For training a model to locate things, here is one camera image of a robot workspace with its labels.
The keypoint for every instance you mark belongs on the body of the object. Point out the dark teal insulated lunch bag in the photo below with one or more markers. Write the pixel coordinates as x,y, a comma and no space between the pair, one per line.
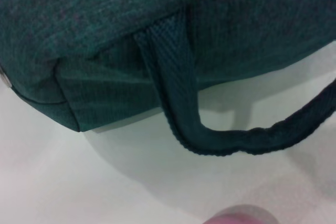
131,37

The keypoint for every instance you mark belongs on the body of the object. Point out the pink toy peach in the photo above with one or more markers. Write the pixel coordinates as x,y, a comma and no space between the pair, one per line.
236,216

